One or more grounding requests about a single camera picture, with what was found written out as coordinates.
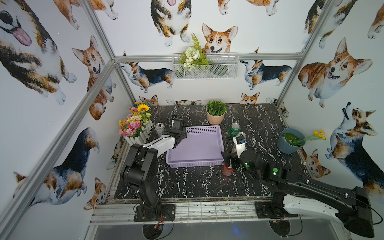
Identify silver slim can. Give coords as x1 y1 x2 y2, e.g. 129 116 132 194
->
155 123 166 137

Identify red soda can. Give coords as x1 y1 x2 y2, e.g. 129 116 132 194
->
222 163 234 177

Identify purple plastic basket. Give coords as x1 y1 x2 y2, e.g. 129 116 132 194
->
166 126 224 168

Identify silver white can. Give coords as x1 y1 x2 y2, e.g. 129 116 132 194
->
236 132 247 140

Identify green soda can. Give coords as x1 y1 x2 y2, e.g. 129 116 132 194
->
229 123 241 139

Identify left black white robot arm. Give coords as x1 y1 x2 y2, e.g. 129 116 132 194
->
120 130 187 215

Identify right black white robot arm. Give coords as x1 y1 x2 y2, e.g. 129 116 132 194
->
222 150 375 238

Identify colourful flowers in white planter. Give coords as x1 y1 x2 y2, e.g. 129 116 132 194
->
119 102 154 145

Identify blue pot with moss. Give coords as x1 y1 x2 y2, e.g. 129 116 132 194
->
277 128 306 154

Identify green plant in pink pot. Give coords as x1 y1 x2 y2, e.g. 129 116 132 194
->
207 100 227 125

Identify yellow artificial flower stem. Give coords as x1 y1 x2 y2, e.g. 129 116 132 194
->
293 129 326 145

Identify white flower fern bouquet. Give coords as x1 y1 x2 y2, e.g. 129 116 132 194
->
178 33 211 71

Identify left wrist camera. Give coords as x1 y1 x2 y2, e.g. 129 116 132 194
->
170 118 186 134

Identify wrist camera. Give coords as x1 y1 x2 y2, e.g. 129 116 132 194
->
170 118 186 134
233 137 246 158

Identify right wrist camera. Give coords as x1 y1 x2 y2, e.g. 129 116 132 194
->
233 137 246 158

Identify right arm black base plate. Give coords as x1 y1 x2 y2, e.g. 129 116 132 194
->
255 202 298 220

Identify white wire wall basket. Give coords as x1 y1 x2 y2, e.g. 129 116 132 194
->
172 54 240 80

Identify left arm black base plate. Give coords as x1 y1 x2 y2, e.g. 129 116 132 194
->
134 204 176 222

